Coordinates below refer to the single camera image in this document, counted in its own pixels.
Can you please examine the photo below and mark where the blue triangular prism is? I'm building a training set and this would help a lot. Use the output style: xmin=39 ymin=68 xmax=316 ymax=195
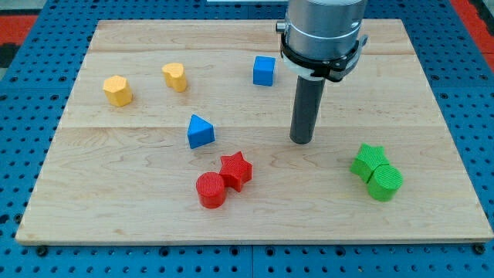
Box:
xmin=187 ymin=114 xmax=215 ymax=149

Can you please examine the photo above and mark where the red cylinder block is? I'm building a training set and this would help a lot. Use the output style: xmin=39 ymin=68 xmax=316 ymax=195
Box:
xmin=196 ymin=172 xmax=226 ymax=209

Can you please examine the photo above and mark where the blue cube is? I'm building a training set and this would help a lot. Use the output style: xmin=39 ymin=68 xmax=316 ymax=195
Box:
xmin=252 ymin=56 xmax=276 ymax=86

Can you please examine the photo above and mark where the red star block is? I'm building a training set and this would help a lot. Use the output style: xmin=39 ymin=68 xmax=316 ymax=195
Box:
xmin=219 ymin=151 xmax=252 ymax=192

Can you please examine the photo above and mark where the wooden board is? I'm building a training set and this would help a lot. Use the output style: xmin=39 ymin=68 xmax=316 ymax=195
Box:
xmin=16 ymin=19 xmax=493 ymax=246

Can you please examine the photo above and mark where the yellow hexagonal block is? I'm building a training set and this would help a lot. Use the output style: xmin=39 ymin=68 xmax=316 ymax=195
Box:
xmin=103 ymin=76 xmax=133 ymax=107

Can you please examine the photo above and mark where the yellow heart block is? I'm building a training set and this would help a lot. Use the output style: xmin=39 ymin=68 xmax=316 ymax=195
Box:
xmin=161 ymin=63 xmax=188 ymax=93

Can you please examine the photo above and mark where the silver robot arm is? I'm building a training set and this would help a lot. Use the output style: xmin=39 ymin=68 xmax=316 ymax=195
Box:
xmin=276 ymin=0 xmax=367 ymax=82

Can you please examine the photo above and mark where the green cylinder block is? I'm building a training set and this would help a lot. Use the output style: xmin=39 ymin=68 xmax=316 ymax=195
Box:
xmin=367 ymin=164 xmax=403 ymax=202

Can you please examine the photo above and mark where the black clamp ring with cable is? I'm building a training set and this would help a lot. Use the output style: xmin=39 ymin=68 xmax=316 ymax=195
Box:
xmin=279 ymin=33 xmax=369 ymax=83

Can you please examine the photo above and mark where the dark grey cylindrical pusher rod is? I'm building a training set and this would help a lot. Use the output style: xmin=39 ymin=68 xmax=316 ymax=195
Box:
xmin=289 ymin=76 xmax=325 ymax=144

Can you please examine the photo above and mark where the green star block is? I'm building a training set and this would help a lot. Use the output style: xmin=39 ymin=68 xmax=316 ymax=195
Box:
xmin=350 ymin=143 xmax=390 ymax=183

